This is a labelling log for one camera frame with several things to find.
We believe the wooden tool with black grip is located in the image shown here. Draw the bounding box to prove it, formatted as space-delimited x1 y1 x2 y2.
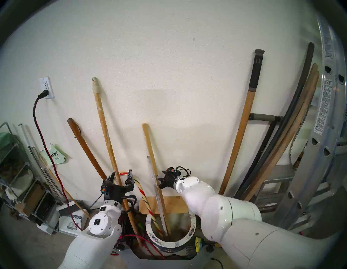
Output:
219 49 265 196

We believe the black tool with T-handle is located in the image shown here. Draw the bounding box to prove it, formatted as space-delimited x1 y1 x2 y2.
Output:
236 113 284 196

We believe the red black cord reel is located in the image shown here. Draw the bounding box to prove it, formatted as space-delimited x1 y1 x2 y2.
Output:
110 209 144 255

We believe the white wall outlet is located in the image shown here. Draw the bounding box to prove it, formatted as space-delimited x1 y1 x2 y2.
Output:
39 76 54 100

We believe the thin wooden dowel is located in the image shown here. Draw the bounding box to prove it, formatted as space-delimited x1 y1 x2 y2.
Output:
41 156 91 219

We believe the dark grey long tool handle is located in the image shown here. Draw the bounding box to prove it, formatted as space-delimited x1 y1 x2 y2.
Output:
234 42 315 198

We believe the striped candy cane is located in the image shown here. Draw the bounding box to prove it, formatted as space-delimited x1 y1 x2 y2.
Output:
117 171 164 236

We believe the light wooden pole threaded tip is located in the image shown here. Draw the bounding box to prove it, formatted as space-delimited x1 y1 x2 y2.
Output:
92 77 143 246

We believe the wooden board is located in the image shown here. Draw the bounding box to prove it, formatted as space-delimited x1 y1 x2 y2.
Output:
139 196 188 214

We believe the grey metal strip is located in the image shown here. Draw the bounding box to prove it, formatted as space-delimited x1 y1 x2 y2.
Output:
147 156 167 236

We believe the grey metal rail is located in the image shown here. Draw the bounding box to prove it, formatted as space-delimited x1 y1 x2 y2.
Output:
28 146 64 202

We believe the metal wire shelf rack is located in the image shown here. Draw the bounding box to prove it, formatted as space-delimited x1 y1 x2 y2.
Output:
0 121 59 225

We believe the flexible metal conduit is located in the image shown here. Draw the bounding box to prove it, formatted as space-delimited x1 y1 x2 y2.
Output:
289 108 309 166

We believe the red black power cord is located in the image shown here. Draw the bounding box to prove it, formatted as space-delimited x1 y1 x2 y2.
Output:
33 90 82 230

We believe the aluminium extension ladder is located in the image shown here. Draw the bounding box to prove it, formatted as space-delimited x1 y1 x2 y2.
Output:
271 11 347 236

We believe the dark brown wooden pole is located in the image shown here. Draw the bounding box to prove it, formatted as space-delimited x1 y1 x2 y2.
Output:
67 118 109 181

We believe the green paper sign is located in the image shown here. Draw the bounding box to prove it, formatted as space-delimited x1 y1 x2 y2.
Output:
40 143 66 165

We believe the light wooden stick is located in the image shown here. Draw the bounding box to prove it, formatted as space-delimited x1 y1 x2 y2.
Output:
142 123 171 235

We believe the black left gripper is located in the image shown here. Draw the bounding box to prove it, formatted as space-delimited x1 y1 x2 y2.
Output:
101 169 135 203

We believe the white plastic pipe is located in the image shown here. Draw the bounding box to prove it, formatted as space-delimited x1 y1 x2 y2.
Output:
18 124 64 201

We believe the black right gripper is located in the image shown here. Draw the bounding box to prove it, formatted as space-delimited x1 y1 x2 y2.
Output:
157 173 180 190

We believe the white vented appliance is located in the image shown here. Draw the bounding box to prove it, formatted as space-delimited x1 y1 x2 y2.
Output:
56 202 90 237

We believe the floral ceramic pot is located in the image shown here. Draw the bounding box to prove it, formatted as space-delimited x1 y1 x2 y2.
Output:
145 212 197 252

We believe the long wooden tool handle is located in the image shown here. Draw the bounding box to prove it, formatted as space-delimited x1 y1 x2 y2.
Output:
241 63 318 200
244 71 320 201

